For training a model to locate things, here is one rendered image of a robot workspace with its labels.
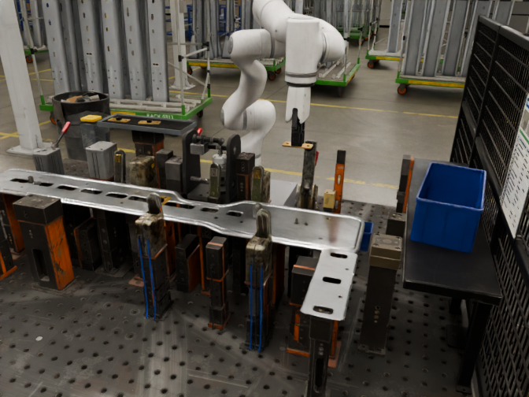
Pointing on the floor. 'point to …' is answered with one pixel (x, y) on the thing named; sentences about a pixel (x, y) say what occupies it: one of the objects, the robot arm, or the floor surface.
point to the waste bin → (94, 104)
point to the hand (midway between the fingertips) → (297, 137)
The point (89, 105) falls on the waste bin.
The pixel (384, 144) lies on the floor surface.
